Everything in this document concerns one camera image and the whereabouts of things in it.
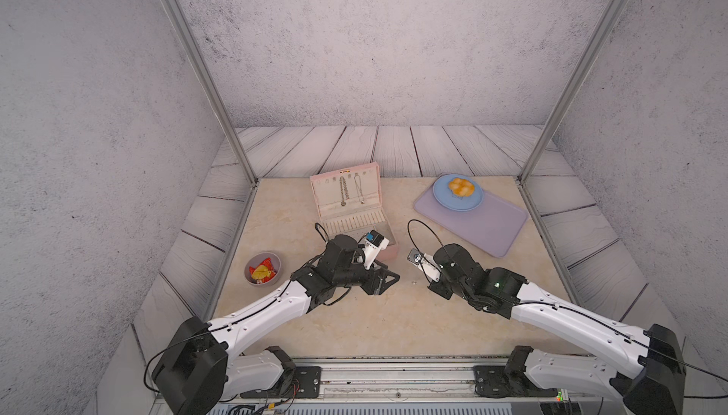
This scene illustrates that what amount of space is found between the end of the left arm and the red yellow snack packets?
1.11 ft

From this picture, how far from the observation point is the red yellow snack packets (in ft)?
2.94

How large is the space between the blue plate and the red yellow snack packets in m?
0.66

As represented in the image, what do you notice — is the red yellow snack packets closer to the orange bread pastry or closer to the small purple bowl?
the small purple bowl

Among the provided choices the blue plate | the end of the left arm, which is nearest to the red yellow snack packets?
the end of the left arm

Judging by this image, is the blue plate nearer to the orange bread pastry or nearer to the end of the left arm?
the orange bread pastry

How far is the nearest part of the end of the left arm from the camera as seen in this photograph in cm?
62

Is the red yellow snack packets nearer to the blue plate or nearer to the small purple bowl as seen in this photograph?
the small purple bowl

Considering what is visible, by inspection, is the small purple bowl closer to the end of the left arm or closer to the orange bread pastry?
the end of the left arm

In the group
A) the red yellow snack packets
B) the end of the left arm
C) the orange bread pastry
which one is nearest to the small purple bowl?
the red yellow snack packets

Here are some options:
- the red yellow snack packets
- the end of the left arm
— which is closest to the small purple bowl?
the red yellow snack packets

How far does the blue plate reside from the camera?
1.12 m

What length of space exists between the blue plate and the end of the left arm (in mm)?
484
